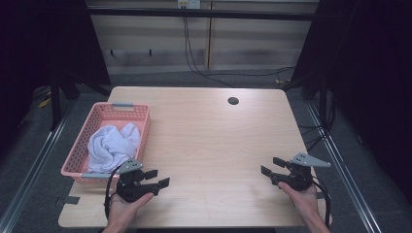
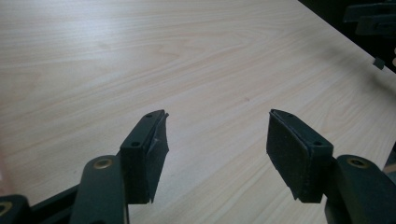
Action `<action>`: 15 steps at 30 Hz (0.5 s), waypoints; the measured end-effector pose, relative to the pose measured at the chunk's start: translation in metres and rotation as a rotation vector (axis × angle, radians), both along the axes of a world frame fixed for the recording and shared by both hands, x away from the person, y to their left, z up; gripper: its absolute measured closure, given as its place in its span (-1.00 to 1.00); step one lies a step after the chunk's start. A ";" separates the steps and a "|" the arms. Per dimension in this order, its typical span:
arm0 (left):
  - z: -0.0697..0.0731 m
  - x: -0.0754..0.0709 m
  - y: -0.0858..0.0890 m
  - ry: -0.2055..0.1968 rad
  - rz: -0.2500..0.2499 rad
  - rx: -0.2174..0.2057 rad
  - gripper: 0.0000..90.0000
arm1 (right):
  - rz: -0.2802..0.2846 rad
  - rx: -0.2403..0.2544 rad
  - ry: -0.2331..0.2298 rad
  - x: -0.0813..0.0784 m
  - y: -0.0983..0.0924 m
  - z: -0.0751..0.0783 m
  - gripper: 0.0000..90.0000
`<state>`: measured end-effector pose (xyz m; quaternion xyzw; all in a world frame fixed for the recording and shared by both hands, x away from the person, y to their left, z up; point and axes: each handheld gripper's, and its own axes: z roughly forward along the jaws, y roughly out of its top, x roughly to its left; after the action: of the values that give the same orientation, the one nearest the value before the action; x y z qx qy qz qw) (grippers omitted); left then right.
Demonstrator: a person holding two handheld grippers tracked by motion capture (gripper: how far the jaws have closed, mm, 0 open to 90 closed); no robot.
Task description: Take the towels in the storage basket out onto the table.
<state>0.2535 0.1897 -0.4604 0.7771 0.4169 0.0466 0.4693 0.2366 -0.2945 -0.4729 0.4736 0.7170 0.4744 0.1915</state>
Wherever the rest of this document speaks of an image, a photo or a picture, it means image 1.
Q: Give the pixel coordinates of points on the grey tape strip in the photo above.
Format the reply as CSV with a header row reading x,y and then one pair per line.
x,y
72,200
320,195

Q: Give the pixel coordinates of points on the black curtain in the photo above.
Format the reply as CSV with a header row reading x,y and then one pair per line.
x,y
372,64
39,42

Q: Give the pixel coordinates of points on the black horizontal bar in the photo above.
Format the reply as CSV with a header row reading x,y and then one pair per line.
x,y
200,13

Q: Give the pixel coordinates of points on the white cat-print garment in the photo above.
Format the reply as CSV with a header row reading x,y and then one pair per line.
x,y
110,147

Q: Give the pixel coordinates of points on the white wall socket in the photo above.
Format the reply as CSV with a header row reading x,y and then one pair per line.
x,y
189,4

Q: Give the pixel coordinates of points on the metal floor rail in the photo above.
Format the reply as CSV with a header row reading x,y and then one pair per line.
x,y
35,155
343,174

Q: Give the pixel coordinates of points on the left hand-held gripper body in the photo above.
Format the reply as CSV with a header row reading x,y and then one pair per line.
x,y
131,189

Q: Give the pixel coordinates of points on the pink plastic basket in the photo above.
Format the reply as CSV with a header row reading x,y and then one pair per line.
x,y
142,124

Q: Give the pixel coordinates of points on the person's left hand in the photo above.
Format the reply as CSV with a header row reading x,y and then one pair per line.
x,y
124,210

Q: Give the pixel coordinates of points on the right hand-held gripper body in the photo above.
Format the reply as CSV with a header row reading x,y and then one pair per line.
x,y
298,179

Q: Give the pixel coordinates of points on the yellow floor object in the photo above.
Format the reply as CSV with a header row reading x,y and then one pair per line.
x,y
44,103

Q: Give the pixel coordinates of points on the black metal stand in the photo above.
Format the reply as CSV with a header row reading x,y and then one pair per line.
x,y
55,103

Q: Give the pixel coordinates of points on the person's right hand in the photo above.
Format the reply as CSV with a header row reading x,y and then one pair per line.
x,y
302,202

